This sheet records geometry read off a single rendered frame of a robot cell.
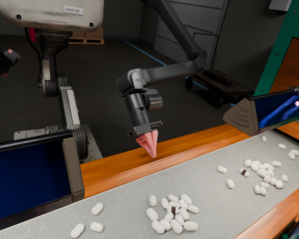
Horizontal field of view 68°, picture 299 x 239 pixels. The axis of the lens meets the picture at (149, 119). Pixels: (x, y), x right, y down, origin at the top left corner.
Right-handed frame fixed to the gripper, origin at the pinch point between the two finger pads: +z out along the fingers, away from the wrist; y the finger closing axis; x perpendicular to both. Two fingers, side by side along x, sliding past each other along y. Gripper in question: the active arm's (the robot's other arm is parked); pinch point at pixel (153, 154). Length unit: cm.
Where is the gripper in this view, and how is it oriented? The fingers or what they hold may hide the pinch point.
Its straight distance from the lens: 67.5
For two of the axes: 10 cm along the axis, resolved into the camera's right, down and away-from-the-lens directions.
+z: 3.4, 9.2, -2.1
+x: -4.7, 3.5, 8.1
